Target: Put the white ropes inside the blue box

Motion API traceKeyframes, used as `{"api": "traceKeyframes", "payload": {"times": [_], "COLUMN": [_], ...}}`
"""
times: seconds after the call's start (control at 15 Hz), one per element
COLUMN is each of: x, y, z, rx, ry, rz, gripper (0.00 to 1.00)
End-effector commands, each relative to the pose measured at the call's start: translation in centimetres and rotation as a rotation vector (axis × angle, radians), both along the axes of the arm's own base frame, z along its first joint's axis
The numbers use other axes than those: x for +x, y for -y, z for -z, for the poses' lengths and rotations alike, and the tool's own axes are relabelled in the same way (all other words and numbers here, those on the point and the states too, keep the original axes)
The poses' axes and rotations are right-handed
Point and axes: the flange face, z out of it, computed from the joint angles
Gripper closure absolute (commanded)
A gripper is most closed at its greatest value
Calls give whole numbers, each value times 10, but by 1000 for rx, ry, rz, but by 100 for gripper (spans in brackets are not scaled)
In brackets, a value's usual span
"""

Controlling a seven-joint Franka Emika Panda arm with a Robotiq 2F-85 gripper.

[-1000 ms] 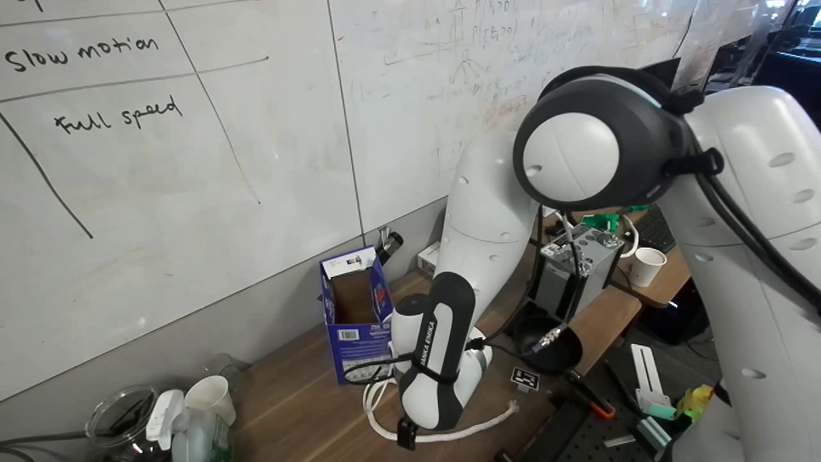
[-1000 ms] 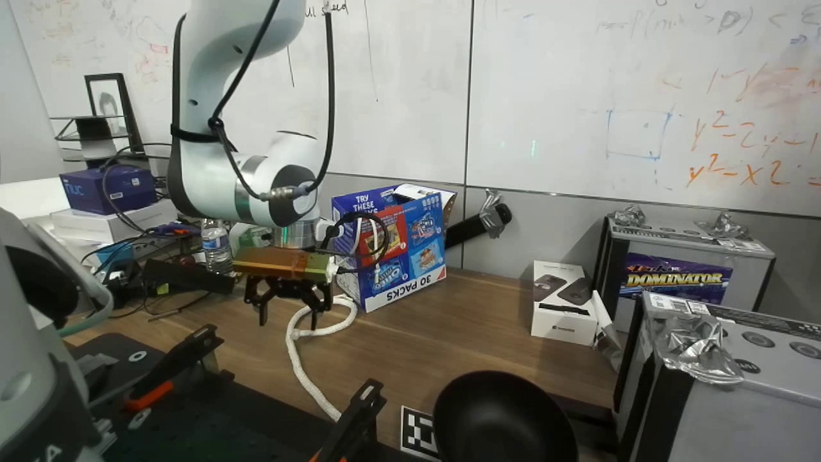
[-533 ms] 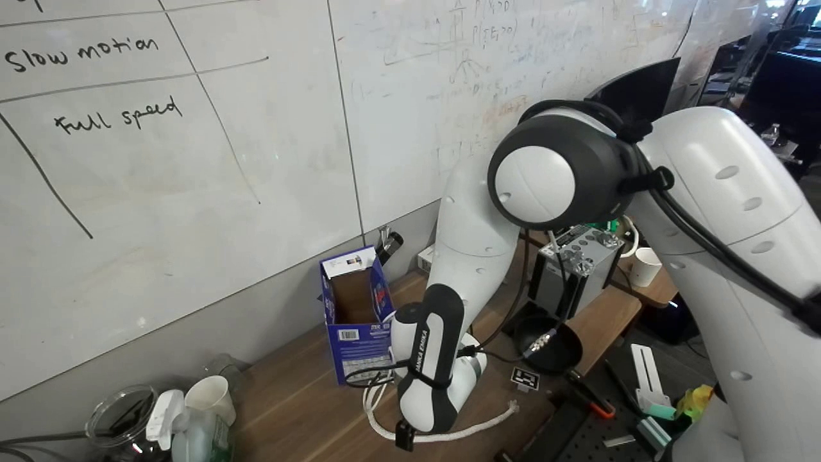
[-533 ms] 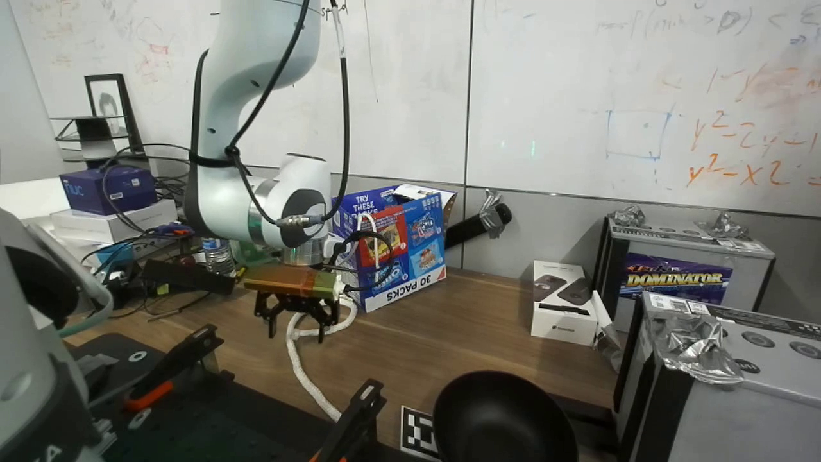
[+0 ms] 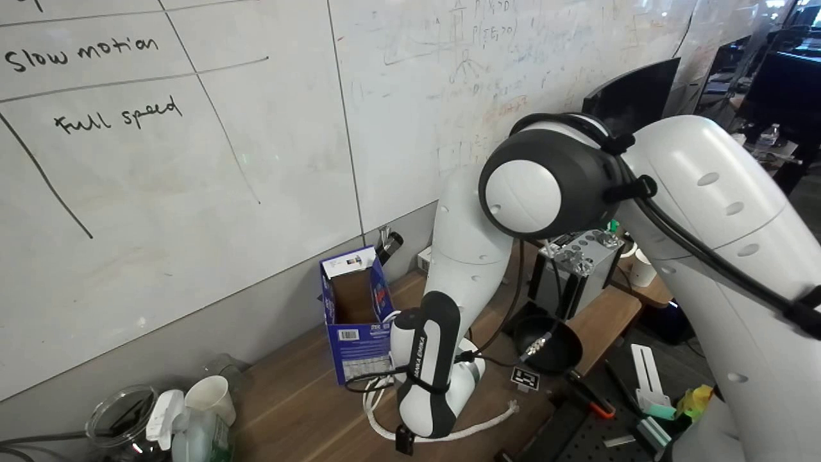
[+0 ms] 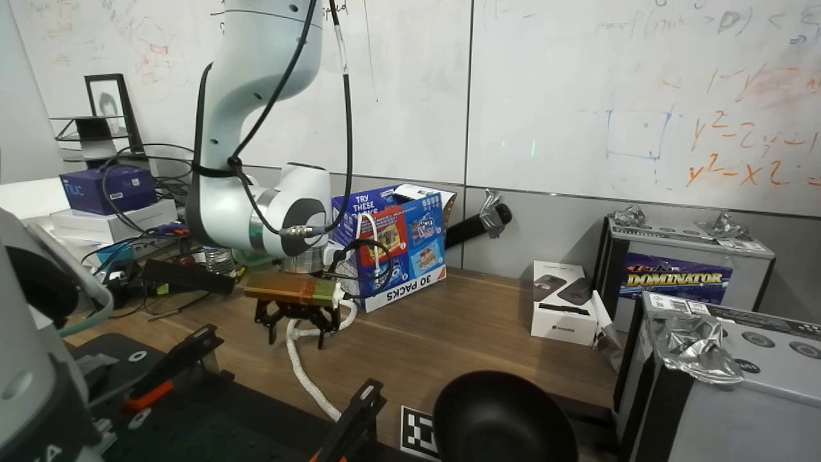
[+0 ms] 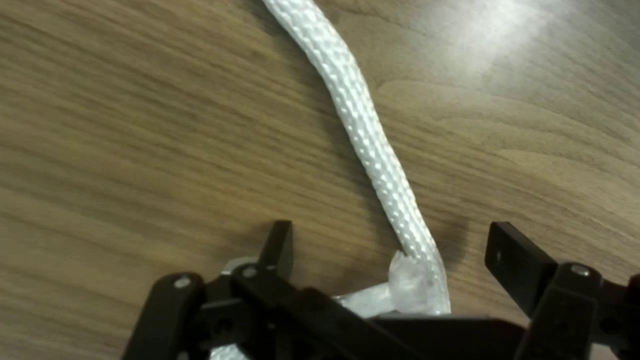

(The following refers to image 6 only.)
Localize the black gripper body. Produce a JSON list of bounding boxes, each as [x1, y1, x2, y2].
[[254, 296, 342, 327]]

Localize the thick white rope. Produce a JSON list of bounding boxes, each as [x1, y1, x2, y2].
[[286, 280, 359, 425]]

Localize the blue cardboard snack box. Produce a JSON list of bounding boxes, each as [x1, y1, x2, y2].
[[329, 183, 449, 317]]

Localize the white flat box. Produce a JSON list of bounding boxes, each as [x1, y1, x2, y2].
[[24, 199, 179, 251]]

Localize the white phone box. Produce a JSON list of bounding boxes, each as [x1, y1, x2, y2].
[[528, 258, 616, 350]]

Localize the black orange clamp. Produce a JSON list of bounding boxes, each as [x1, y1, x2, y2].
[[310, 378, 390, 462], [122, 321, 229, 417]]

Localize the black hand tool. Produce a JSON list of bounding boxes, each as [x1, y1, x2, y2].
[[108, 254, 251, 308]]

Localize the black perforated board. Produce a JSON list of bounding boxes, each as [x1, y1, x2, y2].
[[70, 332, 406, 462]]

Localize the black white fiducial tag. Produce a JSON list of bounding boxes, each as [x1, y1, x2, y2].
[[399, 403, 445, 462]]

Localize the black handheld tool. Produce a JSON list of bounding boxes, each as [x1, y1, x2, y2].
[[445, 199, 517, 254]]

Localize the black bowl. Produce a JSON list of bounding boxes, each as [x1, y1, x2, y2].
[[431, 368, 580, 462]]

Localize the blue carton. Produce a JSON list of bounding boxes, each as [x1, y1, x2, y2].
[[58, 165, 163, 218]]

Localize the black Dominator battery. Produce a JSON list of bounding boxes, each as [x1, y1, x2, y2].
[[591, 212, 780, 339]]

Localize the crumpled silver foil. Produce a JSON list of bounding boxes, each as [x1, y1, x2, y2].
[[645, 292, 748, 389]]

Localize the grey silver battery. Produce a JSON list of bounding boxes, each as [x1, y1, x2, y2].
[[613, 289, 821, 462]]

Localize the yellow wrist camera bar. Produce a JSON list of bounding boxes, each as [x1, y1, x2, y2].
[[240, 269, 347, 310]]

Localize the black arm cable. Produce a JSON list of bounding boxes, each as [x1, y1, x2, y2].
[[191, 0, 399, 299]]

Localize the black picture frame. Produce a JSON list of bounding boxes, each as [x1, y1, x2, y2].
[[82, 69, 147, 158]]

